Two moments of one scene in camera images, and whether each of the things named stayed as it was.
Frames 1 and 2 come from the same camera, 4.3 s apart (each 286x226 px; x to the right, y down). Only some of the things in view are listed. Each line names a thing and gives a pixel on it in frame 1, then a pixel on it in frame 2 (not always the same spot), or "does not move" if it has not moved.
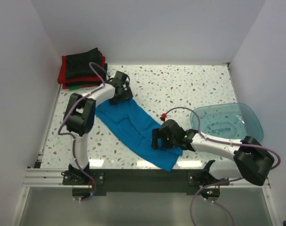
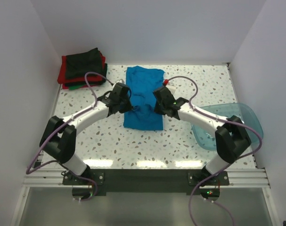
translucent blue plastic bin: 236,121 does not move
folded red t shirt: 61,74 does not move
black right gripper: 156,138 to 159,108
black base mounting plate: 102,181 does not move
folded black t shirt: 77,65 does not move
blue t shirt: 134,127 to 142,82
